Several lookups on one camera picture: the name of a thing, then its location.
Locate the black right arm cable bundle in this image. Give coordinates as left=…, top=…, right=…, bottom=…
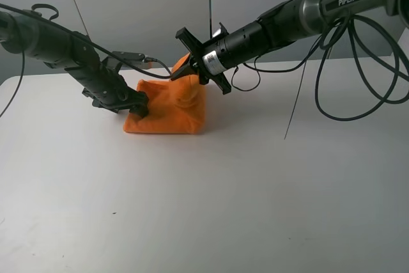
left=229, top=0, right=409, bottom=141

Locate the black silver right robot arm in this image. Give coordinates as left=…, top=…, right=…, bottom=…
left=171, top=0, right=408, bottom=94

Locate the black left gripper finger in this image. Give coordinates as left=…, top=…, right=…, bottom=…
left=129, top=104, right=149, bottom=118
left=129, top=90, right=149, bottom=105

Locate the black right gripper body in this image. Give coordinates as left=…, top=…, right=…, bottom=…
left=176, top=27, right=233, bottom=95

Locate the black left camera cable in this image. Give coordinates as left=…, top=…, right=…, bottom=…
left=0, top=3, right=176, bottom=117

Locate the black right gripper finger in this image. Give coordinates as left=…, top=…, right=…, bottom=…
left=171, top=62, right=196, bottom=81
left=188, top=52, right=197, bottom=62

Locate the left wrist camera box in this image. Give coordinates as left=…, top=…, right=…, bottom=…
left=112, top=51, right=152, bottom=70

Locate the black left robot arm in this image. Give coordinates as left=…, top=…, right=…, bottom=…
left=1, top=4, right=148, bottom=118

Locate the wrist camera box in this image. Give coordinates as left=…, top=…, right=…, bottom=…
left=212, top=22, right=229, bottom=39
left=112, top=51, right=152, bottom=70

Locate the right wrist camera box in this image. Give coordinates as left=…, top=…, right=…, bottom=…
left=212, top=22, right=229, bottom=39

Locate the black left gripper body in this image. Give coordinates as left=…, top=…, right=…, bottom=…
left=65, top=58, right=141, bottom=113

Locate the orange terry towel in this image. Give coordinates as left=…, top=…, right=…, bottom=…
left=123, top=54, right=207, bottom=136

